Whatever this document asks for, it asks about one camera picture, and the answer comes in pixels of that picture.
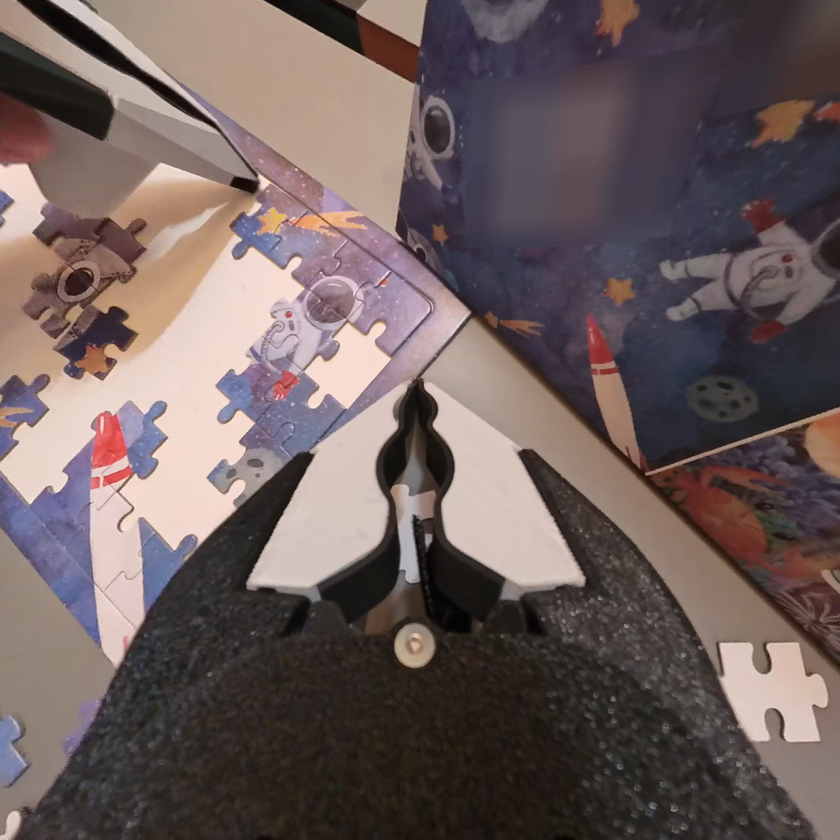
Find pile of loose puzzle pieces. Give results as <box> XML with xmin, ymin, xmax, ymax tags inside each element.
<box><xmin>0</xmin><ymin>694</ymin><xmax>101</xmax><ymax>840</ymax></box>

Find joined satellite puzzle pieces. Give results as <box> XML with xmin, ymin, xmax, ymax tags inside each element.
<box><xmin>21</xmin><ymin>202</ymin><xmax>148</xmax><ymax>383</ymax></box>

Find printed puzzle box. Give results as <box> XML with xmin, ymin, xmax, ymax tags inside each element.
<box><xmin>395</xmin><ymin>0</ymin><xmax>840</xmax><ymax>665</ymax></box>

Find white-backed puzzle piece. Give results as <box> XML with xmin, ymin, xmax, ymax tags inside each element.
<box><xmin>717</xmin><ymin>640</ymin><xmax>829</xmax><ymax>744</ymax></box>
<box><xmin>391</xmin><ymin>484</ymin><xmax>438</xmax><ymax>586</ymax></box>

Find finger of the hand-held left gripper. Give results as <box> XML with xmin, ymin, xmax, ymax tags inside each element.
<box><xmin>31</xmin><ymin>58</ymin><xmax>261</xmax><ymax>219</ymax></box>
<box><xmin>36</xmin><ymin>0</ymin><xmax>238</xmax><ymax>151</ymax></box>

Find grey desk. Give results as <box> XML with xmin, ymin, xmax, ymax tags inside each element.
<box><xmin>0</xmin><ymin>0</ymin><xmax>840</xmax><ymax>840</ymax></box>

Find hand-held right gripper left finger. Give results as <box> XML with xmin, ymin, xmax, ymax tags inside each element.
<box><xmin>247</xmin><ymin>379</ymin><xmax>418</xmax><ymax>623</ymax></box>

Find comet print puzzle piece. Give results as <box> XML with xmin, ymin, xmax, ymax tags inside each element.
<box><xmin>0</xmin><ymin>375</ymin><xmax>51</xmax><ymax>460</ymax></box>

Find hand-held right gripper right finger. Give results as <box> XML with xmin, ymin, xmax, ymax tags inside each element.
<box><xmin>417</xmin><ymin>379</ymin><xmax>586</xmax><ymax>621</ymax></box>

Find space puzzle board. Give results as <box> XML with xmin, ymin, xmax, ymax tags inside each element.
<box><xmin>0</xmin><ymin>92</ymin><xmax>473</xmax><ymax>667</ymax></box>

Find person's left hand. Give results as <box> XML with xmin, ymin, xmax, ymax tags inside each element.
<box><xmin>0</xmin><ymin>104</ymin><xmax>55</xmax><ymax>165</ymax></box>

